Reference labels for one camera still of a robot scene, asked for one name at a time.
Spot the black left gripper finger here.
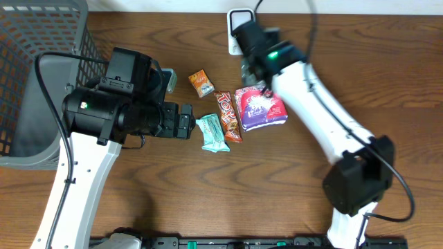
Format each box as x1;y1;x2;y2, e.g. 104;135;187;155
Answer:
180;104;194;120
178;127;194;140

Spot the teal snack wrapper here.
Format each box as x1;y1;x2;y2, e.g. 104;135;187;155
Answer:
196;113;230;153

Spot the small orange snack packet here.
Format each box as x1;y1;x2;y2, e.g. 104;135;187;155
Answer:
188;70;215;98

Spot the red purple liners pack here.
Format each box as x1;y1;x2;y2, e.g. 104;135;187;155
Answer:
235;85;288;131

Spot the orange Top chocolate bar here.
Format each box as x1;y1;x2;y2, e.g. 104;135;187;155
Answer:
214;91;243;142

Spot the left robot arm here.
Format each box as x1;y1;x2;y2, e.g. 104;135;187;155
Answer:
32;48;195;248

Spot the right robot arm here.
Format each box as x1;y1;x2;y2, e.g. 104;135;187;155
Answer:
231;21;394;248

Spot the white barcode scanner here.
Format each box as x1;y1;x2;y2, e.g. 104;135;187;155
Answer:
226;7;257;57

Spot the grey plastic mesh basket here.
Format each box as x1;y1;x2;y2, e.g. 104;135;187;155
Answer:
1;0;105;170

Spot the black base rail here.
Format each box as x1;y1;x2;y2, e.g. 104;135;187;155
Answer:
136;236;408;249

